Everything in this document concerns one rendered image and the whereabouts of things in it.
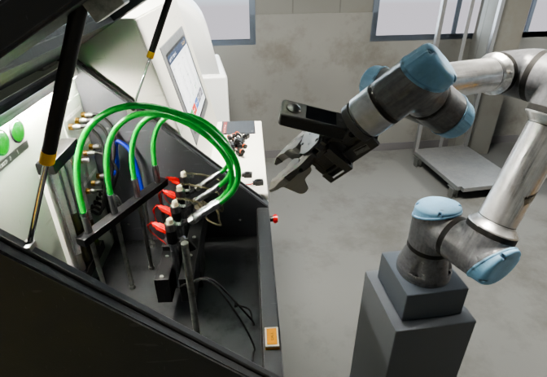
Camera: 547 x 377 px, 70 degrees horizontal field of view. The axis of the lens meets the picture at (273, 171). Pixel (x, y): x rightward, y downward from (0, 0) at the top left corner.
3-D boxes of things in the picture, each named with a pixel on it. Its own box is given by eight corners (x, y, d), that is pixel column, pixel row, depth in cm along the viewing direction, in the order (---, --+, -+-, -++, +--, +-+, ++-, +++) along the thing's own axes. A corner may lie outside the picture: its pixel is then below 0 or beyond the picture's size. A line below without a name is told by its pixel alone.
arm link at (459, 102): (435, 90, 74) (405, 63, 68) (488, 107, 66) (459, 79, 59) (413, 126, 76) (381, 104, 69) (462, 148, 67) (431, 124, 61)
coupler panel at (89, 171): (98, 209, 114) (72, 107, 99) (85, 209, 114) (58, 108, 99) (111, 186, 125) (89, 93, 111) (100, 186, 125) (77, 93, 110)
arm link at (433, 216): (427, 225, 116) (437, 186, 110) (466, 251, 106) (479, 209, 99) (397, 236, 111) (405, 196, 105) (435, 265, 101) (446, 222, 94)
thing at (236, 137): (250, 158, 159) (249, 146, 156) (224, 159, 158) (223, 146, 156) (249, 136, 179) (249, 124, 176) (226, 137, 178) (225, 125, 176)
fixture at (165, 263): (199, 319, 106) (193, 278, 99) (161, 321, 106) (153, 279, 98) (209, 240, 136) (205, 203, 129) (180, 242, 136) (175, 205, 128)
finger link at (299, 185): (289, 212, 73) (324, 179, 70) (265, 195, 71) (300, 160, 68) (287, 203, 76) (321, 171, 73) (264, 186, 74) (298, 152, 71)
